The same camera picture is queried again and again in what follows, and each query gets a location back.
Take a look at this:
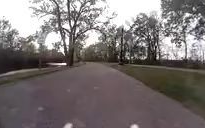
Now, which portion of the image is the dark hedge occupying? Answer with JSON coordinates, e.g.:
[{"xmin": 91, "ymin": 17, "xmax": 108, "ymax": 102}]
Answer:
[{"xmin": 0, "ymin": 44, "xmax": 68, "ymax": 75}]

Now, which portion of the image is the sign on pole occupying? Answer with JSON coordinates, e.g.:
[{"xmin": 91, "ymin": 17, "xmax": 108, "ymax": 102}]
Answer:
[{"xmin": 37, "ymin": 31, "xmax": 48, "ymax": 69}]

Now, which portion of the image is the row of trees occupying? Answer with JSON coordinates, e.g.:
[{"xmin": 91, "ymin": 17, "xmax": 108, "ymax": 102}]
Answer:
[{"xmin": 99, "ymin": 0, "xmax": 205, "ymax": 66}]

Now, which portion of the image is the pale side path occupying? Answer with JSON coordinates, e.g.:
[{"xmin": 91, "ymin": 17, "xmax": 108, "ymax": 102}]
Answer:
[{"xmin": 0, "ymin": 61, "xmax": 68, "ymax": 80}]

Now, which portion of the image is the wide grass field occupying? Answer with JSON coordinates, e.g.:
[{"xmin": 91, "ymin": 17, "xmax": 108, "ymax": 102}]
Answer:
[{"xmin": 106, "ymin": 63, "xmax": 205, "ymax": 121}]

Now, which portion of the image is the dark pole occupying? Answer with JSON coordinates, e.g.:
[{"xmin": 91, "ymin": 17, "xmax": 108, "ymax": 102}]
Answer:
[{"xmin": 119, "ymin": 26, "xmax": 125, "ymax": 65}]

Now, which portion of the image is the narrow grass strip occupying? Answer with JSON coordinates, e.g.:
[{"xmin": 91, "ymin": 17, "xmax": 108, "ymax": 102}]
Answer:
[{"xmin": 0, "ymin": 63, "xmax": 86, "ymax": 88}]

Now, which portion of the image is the grey asphalt path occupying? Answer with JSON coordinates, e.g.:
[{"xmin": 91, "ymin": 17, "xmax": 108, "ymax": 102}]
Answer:
[{"xmin": 0, "ymin": 62, "xmax": 205, "ymax": 128}]

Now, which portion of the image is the group of trees behind hedge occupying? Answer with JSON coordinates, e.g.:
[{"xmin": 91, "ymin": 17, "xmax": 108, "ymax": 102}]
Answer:
[{"xmin": 0, "ymin": 13, "xmax": 39, "ymax": 56}]

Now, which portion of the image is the large bare tree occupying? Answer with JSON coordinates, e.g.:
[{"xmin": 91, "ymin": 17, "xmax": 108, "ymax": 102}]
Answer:
[{"xmin": 29, "ymin": 0, "xmax": 116, "ymax": 67}]

